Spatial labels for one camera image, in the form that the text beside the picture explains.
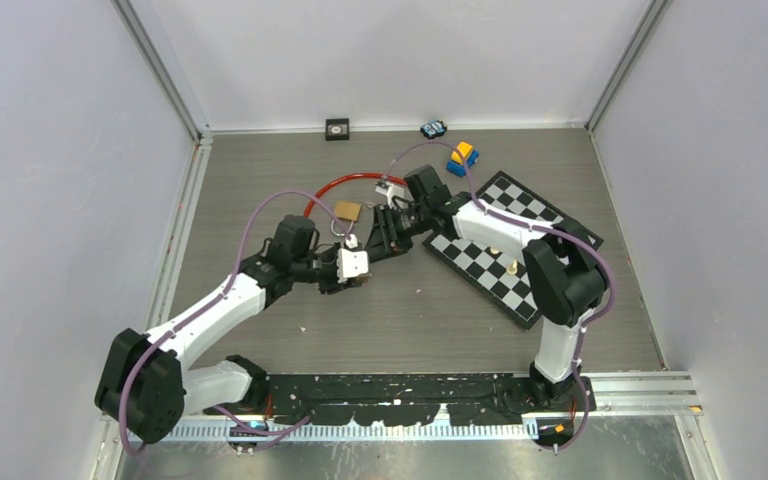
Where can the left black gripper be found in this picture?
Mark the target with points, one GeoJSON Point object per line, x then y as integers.
{"type": "Point", "coordinates": [334, 286]}

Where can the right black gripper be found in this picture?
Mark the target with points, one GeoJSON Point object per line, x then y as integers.
{"type": "Point", "coordinates": [386, 239]}

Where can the large brass padlock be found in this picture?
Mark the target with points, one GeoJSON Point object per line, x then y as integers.
{"type": "Point", "coordinates": [348, 213]}

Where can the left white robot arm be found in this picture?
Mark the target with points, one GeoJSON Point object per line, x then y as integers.
{"type": "Point", "coordinates": [149, 382]}

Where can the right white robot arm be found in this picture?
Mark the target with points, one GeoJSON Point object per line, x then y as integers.
{"type": "Point", "coordinates": [567, 277]}

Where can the yellow blue toy car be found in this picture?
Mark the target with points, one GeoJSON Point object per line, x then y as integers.
{"type": "Point", "coordinates": [462, 159]}

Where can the black square box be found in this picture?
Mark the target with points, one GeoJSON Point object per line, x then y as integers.
{"type": "Point", "coordinates": [337, 129]}

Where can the small blue toy car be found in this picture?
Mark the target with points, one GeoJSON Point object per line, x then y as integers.
{"type": "Point", "coordinates": [433, 129]}

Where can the black white chessboard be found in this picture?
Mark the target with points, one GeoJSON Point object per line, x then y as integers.
{"type": "Point", "coordinates": [496, 276]}

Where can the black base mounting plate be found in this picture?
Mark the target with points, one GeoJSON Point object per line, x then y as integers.
{"type": "Point", "coordinates": [468, 399]}

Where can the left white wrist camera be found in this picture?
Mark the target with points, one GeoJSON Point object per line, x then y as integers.
{"type": "Point", "coordinates": [351, 259]}

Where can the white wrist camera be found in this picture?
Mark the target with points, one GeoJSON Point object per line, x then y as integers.
{"type": "Point", "coordinates": [351, 259]}
{"type": "Point", "coordinates": [391, 191]}

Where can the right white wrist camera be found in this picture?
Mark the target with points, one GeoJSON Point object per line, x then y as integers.
{"type": "Point", "coordinates": [391, 191]}

